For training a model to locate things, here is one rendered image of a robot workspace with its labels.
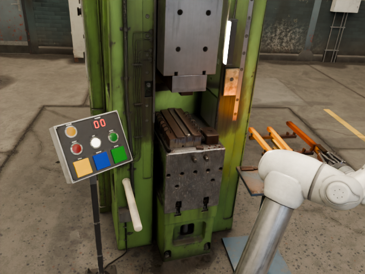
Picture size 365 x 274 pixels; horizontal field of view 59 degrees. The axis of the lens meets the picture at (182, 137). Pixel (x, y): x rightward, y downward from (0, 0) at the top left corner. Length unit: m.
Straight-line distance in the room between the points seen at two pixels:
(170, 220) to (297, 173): 1.26
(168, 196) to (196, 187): 0.19
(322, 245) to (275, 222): 1.79
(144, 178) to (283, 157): 1.25
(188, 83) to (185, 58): 0.14
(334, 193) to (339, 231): 2.05
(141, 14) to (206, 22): 0.34
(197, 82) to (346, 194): 1.05
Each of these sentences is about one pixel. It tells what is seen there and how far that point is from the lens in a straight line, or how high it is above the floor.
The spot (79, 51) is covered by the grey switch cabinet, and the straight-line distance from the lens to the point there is 7.25.
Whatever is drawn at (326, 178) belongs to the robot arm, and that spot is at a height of 1.33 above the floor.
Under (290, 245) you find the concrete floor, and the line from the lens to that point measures 2.79.
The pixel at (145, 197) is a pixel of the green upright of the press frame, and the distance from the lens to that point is 2.26.
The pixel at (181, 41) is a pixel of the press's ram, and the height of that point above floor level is 1.54.
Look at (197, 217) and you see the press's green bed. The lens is 2.24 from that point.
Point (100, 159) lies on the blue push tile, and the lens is 1.64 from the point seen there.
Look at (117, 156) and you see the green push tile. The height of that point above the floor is 1.00.
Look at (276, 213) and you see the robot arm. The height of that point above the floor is 1.18.
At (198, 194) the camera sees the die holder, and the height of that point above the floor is 0.58.
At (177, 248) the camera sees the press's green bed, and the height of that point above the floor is 0.12.
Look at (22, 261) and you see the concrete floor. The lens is 2.65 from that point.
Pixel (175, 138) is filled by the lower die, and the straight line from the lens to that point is 1.90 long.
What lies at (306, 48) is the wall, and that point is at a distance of 8.72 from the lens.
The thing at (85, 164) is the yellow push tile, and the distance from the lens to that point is 1.61.
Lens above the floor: 1.87
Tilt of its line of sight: 28 degrees down
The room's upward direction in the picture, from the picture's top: 4 degrees clockwise
